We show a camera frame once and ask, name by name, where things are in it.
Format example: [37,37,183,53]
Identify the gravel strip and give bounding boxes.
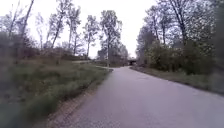
[33,69,114,128]

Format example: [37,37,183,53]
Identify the grass verge under trees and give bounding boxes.
[129,65,224,95]

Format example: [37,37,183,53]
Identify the grey asphalt path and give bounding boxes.
[65,65,224,128]

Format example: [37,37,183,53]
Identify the row of tall trees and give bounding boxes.
[0,0,130,67]

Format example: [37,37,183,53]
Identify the dark building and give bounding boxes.
[127,58,138,66]

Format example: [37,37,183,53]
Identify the wood of leafy trees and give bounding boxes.
[135,0,224,76]

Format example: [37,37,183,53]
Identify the grass verge with weeds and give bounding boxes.
[0,57,114,128]

